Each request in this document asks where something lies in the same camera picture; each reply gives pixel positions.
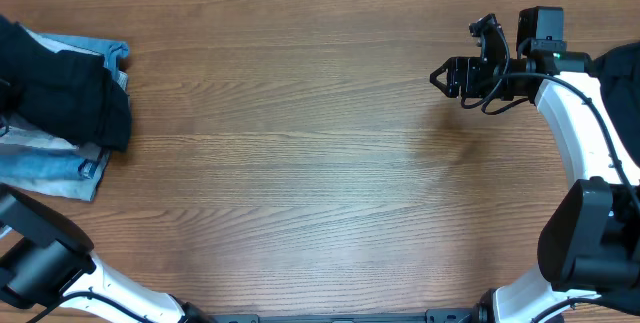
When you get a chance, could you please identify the folded blue jeans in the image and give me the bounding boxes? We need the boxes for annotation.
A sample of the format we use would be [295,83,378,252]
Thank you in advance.
[1,31,129,201]

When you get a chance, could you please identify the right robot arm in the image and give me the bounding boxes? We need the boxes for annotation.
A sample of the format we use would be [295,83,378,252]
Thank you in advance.
[426,6,639,322]

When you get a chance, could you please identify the folded grey shorts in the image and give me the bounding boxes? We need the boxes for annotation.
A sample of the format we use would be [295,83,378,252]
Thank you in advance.
[1,114,105,160]

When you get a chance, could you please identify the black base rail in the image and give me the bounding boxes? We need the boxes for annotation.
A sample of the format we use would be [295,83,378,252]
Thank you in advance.
[211,306,495,323]

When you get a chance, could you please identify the dark navy garment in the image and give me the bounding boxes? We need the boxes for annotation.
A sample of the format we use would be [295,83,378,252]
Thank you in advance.
[594,42,640,165]

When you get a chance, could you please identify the black shorts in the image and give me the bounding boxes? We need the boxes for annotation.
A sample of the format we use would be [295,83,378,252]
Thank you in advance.
[1,18,132,152]

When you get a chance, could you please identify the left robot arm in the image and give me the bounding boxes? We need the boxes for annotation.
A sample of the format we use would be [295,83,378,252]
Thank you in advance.
[1,184,213,323]

